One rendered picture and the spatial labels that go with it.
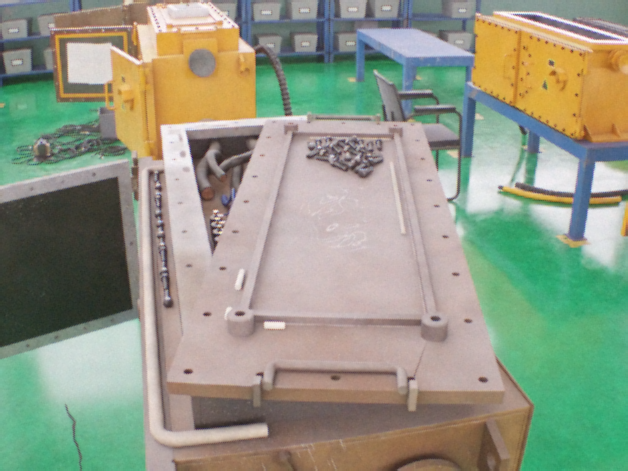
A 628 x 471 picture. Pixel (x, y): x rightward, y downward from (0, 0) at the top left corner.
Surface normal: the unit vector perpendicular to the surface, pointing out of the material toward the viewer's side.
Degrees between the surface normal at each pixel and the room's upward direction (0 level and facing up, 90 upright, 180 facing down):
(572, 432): 0
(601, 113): 90
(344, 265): 0
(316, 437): 0
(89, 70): 90
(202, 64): 90
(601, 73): 90
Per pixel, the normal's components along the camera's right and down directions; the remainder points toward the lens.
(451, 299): 0.00, -0.91
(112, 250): 0.56, 0.34
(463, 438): 0.21, 0.40
